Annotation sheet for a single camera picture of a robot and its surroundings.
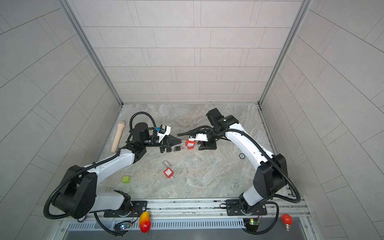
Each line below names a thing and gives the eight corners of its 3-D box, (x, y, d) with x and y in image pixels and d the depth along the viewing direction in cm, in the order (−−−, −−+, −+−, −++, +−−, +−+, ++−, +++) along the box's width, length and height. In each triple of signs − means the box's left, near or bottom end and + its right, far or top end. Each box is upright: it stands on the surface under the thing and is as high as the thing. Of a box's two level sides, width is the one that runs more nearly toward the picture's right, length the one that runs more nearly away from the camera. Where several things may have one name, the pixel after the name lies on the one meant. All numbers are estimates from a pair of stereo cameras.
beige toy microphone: (110, 153, 91) (108, 151, 89) (119, 124, 105) (118, 122, 102) (116, 153, 91) (114, 150, 89) (125, 124, 105) (123, 122, 103)
